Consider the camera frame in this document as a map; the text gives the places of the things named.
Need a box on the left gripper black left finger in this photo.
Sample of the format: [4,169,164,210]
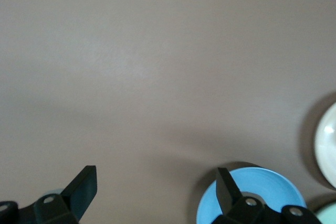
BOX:
[0,165,98,224]

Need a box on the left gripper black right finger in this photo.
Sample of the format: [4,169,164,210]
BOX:
[209,167,322,224]

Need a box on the blue round plate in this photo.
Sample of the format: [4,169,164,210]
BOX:
[196,167,308,224]

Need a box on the mint green round plate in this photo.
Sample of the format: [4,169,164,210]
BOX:
[314,204,336,224]

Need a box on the white round plate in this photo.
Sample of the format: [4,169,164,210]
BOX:
[313,102,336,190]

